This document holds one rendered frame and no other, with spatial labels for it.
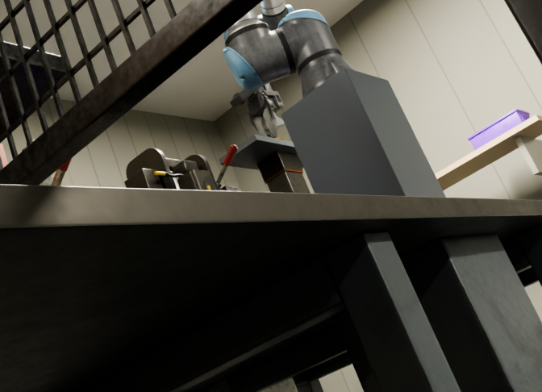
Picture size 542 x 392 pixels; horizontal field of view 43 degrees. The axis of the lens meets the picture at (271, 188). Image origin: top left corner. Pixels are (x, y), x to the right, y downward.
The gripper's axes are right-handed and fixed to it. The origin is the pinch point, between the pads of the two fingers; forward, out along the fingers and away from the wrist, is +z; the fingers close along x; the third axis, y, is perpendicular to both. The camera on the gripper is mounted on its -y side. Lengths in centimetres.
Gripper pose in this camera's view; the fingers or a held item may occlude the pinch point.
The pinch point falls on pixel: (270, 135)
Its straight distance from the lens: 203.8
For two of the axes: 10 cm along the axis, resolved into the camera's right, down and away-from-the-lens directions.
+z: 3.6, 8.8, -3.1
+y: 7.0, -0.3, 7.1
